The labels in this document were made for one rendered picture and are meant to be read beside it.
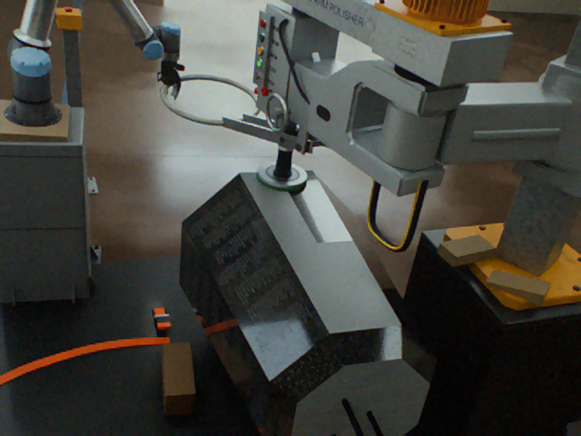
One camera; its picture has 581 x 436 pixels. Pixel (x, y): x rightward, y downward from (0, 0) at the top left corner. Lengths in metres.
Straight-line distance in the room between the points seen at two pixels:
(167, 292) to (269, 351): 1.35
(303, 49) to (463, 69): 0.75
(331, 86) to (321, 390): 1.01
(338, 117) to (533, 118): 0.63
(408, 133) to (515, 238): 0.78
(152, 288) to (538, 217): 1.91
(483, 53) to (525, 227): 0.87
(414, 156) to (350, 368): 0.69
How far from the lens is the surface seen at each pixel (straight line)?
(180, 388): 2.81
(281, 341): 2.18
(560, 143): 2.42
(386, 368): 2.14
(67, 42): 3.95
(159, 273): 3.57
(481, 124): 2.20
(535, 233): 2.64
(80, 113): 3.27
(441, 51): 1.90
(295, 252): 2.39
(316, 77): 2.38
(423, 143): 2.11
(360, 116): 2.28
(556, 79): 2.42
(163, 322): 3.20
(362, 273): 2.34
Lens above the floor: 2.18
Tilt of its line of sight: 32 degrees down
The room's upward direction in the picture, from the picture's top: 8 degrees clockwise
